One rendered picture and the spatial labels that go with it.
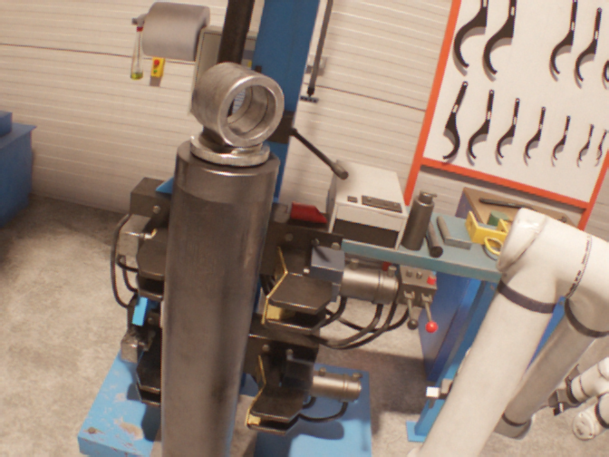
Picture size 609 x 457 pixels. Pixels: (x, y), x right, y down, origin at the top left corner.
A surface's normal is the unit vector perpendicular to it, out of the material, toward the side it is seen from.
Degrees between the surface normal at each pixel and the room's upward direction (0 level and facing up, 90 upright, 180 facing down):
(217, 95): 71
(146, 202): 90
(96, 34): 90
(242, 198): 90
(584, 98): 90
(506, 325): 81
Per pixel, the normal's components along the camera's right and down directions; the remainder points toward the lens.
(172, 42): -0.09, 0.60
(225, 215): 0.17, 0.47
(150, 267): 0.20, -0.87
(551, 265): -0.37, 0.19
